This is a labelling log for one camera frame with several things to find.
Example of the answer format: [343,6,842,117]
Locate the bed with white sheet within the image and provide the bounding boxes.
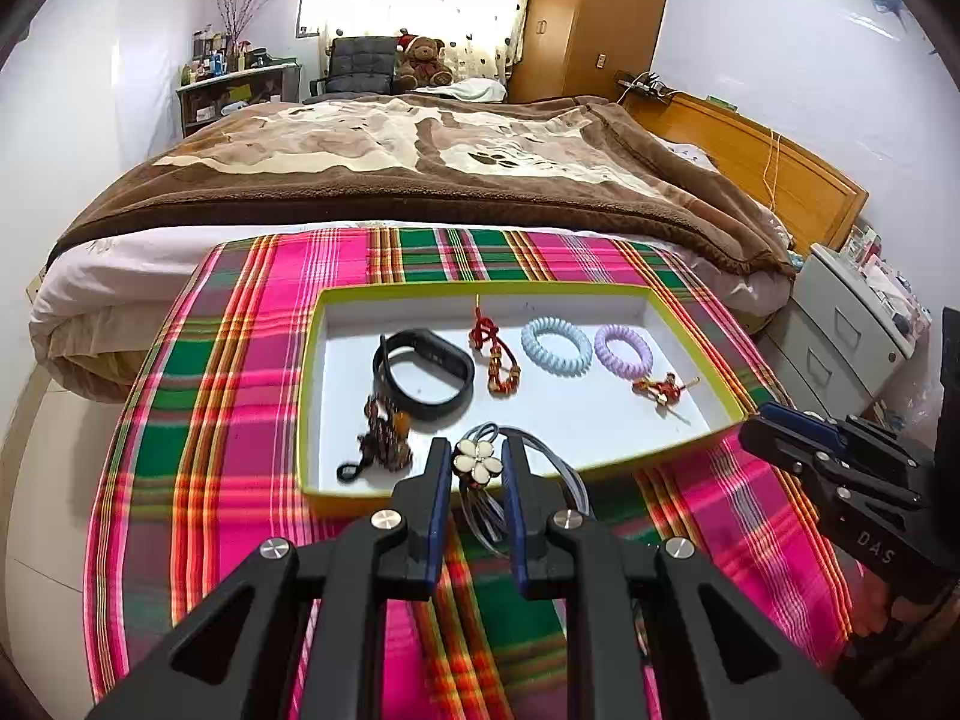
[28,221,797,402]

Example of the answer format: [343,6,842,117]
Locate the purple flower branches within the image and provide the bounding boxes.
[214,0,283,43]

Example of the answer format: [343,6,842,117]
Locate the small boxes pile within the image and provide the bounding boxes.
[840,223,932,340]

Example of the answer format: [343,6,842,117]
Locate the brown teddy bear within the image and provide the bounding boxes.
[394,28,455,89]

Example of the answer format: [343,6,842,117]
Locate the yellow cardboard box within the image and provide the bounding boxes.
[298,281,749,520]

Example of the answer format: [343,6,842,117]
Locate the black wristband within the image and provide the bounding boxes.
[373,328,476,418]

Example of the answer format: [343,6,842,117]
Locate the purple coil hair tie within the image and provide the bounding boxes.
[595,323,659,380]

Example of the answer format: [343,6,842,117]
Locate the person's right hand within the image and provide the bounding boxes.
[851,568,929,637]

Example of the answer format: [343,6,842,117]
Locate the dark red beaded bracelet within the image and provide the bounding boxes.
[336,390,416,485]

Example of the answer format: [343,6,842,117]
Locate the red knot charm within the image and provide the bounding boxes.
[469,298,524,398]
[631,373,701,408]

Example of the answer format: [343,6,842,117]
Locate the brown plush blanket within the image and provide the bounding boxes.
[46,96,797,280]

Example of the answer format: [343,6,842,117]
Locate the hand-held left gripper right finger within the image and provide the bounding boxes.
[501,435,863,720]

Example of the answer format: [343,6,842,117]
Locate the wooden wardrobe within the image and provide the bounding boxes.
[510,0,677,103]

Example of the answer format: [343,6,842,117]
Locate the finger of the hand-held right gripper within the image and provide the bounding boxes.
[759,402,852,445]
[739,416,837,482]

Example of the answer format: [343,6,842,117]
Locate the grey nightstand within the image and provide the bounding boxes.
[765,244,920,422]

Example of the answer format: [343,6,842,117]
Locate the blue coil hair tie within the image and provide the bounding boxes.
[521,317,594,378]

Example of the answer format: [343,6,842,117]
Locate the grey flower hair tie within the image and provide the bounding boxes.
[450,422,595,560]

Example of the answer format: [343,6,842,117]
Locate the power strip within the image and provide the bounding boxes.
[616,71,680,99]

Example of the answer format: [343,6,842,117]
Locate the wooden desk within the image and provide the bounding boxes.
[176,64,305,140]

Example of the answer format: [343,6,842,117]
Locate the white pillow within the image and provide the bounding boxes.
[420,77,510,103]

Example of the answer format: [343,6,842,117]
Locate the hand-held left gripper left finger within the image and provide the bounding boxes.
[86,435,455,720]

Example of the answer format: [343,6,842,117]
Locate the dark grey chair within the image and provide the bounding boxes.
[306,36,399,99]

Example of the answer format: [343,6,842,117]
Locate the wooden headboard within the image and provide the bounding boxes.
[626,90,869,257]

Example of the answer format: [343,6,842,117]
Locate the group of toiletry bottles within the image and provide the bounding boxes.
[180,25,272,88]

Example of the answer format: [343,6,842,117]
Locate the pink plaid cloth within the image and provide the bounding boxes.
[84,225,865,720]

